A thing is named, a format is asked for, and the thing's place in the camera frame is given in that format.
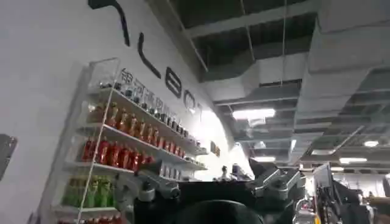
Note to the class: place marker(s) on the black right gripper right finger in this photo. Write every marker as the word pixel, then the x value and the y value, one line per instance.
pixel 278 185

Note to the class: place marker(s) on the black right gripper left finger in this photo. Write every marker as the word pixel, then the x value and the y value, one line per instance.
pixel 158 188

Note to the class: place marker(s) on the small ceiling light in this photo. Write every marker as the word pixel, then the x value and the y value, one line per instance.
pixel 353 160
pixel 264 159
pixel 370 143

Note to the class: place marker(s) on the white shelf with bottles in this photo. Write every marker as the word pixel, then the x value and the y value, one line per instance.
pixel 134 146

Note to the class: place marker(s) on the dark equipment rack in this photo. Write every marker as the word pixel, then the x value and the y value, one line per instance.
pixel 344 198

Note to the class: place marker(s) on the large rectangular ceiling light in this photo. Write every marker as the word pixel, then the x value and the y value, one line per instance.
pixel 253 114

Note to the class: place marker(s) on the white ventilation duct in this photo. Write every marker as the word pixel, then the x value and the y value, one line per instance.
pixel 259 77

